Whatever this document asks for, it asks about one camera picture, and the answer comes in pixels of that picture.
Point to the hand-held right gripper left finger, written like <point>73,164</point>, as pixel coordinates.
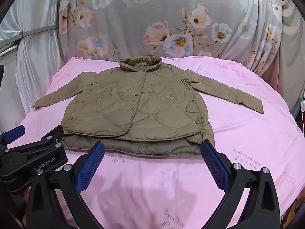
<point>89,169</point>

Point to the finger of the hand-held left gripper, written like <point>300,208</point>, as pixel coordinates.
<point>14,133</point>
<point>48,137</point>

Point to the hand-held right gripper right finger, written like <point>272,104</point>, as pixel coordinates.
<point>214,167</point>

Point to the olive quilted jacket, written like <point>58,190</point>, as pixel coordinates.
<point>143,105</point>

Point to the pink bed sheet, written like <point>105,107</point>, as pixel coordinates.
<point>238,136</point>

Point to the white satin curtain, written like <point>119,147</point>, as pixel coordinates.
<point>31,71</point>

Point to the grey curved pole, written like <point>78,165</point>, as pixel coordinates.
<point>35,29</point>

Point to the grey floral blanket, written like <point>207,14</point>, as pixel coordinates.
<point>143,9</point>

